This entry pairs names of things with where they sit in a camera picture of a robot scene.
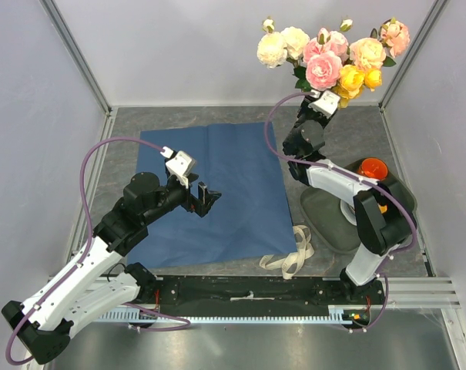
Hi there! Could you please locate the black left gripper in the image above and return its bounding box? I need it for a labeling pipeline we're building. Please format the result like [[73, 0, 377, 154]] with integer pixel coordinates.
[[143, 173, 221, 225]]

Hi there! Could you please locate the small pink rose stem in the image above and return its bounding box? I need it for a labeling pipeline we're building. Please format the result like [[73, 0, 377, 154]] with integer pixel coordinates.
[[294, 51, 342, 92]]

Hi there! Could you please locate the blue wrapping paper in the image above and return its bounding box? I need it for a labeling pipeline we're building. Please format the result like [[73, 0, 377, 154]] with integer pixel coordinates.
[[127, 123, 297, 270]]

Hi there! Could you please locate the yellow rose stem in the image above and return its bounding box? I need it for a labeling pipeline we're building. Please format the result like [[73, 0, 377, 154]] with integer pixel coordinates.
[[332, 65, 383, 109]]

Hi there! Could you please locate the double pink rose stem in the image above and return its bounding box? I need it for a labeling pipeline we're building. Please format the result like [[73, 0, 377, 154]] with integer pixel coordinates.
[[303, 28, 330, 65]]

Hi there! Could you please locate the cream white rose stem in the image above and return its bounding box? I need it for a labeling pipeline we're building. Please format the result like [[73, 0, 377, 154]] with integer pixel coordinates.
[[256, 17, 310, 69]]

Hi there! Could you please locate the pink rose stem with bud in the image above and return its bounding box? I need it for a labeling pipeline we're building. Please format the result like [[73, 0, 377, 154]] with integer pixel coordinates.
[[324, 18, 354, 62]]

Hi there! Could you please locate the cream ribbon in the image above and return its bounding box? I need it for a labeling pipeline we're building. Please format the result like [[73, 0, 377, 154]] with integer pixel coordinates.
[[259, 225, 315, 280]]

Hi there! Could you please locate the peach pink rose stem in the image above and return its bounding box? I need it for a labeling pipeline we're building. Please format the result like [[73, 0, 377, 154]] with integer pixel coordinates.
[[349, 18, 411, 71]]

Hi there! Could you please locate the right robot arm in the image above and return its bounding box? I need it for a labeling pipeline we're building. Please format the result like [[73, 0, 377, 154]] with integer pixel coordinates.
[[283, 95, 417, 304]]

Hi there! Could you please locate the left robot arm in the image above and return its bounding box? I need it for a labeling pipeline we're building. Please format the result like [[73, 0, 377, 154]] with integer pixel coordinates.
[[2, 172, 222, 365]]

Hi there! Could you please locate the orange cup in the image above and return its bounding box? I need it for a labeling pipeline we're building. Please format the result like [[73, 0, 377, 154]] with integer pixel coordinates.
[[358, 157, 388, 180]]

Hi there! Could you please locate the dark green tray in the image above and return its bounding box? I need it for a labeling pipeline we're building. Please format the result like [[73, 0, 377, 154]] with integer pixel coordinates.
[[300, 159, 417, 256]]

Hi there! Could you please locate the white plate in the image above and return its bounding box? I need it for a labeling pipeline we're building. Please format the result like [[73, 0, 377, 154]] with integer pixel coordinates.
[[340, 201, 357, 226]]

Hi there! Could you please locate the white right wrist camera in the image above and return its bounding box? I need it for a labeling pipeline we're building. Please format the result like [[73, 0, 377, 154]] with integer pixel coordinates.
[[308, 90, 340, 119]]

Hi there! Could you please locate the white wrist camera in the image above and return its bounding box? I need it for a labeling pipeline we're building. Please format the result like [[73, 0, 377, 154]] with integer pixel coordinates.
[[161, 146, 196, 189], [308, 90, 340, 119]]

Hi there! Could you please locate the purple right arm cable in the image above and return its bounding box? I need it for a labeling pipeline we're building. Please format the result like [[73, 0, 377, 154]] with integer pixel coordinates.
[[263, 91, 417, 333]]

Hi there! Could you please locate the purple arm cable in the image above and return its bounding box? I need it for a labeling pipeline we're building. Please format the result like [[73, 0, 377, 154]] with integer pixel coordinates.
[[263, 91, 417, 333], [5, 136, 192, 366]]

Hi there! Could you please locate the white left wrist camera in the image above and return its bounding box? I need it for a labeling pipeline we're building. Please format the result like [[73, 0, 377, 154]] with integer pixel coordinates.
[[161, 146, 196, 189]]

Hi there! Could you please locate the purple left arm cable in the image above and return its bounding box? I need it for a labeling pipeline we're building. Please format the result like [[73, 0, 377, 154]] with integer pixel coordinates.
[[5, 136, 192, 366]]

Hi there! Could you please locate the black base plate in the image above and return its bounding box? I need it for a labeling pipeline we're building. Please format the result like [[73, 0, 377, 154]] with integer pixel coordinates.
[[131, 275, 384, 318]]

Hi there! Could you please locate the slotted cable duct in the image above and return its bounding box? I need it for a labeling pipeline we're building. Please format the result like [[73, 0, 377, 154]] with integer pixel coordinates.
[[96, 307, 369, 325]]

